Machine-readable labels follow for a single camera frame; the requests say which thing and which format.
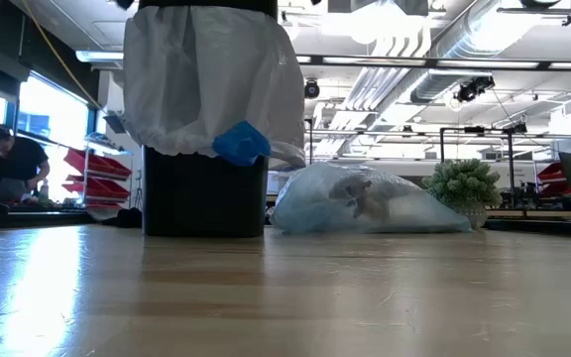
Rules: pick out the black metal station frame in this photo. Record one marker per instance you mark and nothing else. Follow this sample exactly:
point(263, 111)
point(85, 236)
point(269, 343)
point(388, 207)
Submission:
point(310, 141)
point(511, 163)

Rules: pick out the black trash bin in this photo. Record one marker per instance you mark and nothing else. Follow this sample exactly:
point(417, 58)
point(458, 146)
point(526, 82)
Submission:
point(201, 198)

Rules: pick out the red bin storage rack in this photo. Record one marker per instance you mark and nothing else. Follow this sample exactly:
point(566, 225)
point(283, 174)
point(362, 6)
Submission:
point(97, 173)

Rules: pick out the dark ceiling fixture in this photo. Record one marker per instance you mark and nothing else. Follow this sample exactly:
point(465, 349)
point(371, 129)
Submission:
point(538, 10)

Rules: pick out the wooden workbench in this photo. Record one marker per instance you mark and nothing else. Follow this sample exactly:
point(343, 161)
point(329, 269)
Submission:
point(538, 214)

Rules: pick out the person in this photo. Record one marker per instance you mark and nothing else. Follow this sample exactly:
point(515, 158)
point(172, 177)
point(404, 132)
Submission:
point(10, 161)

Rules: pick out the white printed plastic bag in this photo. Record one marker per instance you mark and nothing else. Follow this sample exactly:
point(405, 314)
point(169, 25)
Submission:
point(206, 74)

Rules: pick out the blue plastic object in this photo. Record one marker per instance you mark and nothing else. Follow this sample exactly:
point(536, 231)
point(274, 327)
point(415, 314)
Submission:
point(241, 144)

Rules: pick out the potted green succulent plant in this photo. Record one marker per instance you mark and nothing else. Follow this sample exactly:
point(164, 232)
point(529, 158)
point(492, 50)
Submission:
point(464, 183)

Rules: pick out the black ceiling track camera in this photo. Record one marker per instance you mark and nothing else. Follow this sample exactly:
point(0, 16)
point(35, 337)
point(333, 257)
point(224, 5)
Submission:
point(474, 89)

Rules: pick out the long ceiling light bar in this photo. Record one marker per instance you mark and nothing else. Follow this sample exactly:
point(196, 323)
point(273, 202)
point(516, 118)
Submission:
point(464, 63)

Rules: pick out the black aluminium table frame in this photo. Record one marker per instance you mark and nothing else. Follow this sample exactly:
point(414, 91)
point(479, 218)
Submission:
point(28, 219)

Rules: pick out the translucent bluish bin liner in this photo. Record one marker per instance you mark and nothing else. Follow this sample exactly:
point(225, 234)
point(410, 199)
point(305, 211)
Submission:
point(414, 213)

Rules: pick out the silver ventilation duct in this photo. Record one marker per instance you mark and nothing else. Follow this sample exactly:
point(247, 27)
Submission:
point(464, 35)

